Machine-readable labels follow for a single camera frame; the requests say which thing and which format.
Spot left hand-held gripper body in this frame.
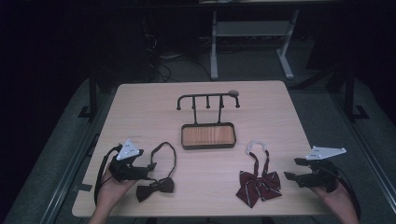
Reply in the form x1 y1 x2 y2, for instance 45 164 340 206
107 138 149 183

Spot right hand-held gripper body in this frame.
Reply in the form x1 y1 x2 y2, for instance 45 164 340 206
302 146 347 193

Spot black bow tie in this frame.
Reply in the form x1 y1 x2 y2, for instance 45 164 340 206
135 141 177 203

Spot dark red striped bow tie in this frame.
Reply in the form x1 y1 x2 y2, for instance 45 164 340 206
235 140 283 209

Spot black hook rack wooden tray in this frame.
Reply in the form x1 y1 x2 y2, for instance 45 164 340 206
176 90 241 151

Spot person's left hand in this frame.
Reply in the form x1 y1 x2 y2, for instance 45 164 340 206
96 167 138 216

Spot person's right hand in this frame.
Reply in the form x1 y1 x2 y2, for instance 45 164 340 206
311 184 357 217

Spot grey tape strip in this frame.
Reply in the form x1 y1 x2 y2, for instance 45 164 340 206
73 183 93 192

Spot black metal stand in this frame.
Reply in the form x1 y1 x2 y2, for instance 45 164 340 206
78 68 101 120
341 64 370 122

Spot metal floor rail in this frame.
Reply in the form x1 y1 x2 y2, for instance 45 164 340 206
39 92 108 224
331 92 396 204

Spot black floor cables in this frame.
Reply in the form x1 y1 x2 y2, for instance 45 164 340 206
151 52 213 83

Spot white metal desk frame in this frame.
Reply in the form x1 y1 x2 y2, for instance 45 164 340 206
209 8 301 80

